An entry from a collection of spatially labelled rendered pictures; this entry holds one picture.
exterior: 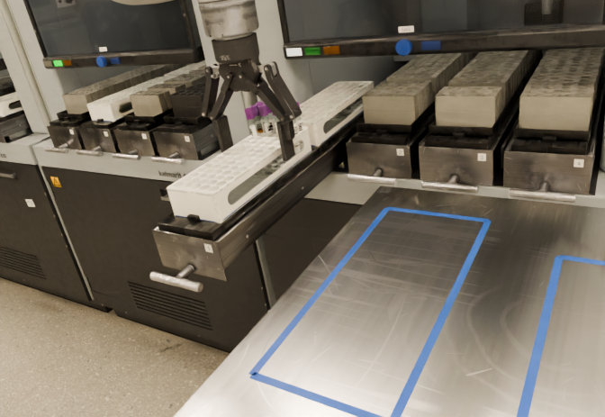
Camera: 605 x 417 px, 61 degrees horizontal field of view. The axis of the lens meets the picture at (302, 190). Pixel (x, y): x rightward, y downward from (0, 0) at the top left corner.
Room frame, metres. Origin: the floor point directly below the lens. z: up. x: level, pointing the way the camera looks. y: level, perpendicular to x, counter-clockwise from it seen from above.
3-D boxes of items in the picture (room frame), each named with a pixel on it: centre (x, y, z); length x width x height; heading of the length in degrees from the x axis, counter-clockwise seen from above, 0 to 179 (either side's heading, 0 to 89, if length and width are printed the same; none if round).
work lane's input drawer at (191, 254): (0.96, 0.01, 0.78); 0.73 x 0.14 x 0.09; 146
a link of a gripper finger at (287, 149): (0.84, 0.01, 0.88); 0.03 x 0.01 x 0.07; 146
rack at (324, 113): (1.11, -0.09, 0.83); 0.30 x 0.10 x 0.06; 146
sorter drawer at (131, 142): (1.60, 0.25, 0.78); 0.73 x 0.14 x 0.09; 146
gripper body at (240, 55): (0.88, 0.07, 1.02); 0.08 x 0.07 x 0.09; 56
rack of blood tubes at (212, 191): (0.85, 0.09, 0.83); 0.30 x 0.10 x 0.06; 146
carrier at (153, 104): (1.41, 0.38, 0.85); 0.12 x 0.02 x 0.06; 57
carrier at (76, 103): (1.58, 0.63, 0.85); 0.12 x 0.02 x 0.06; 56
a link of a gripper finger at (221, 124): (0.92, 0.13, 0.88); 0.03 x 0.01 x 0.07; 146
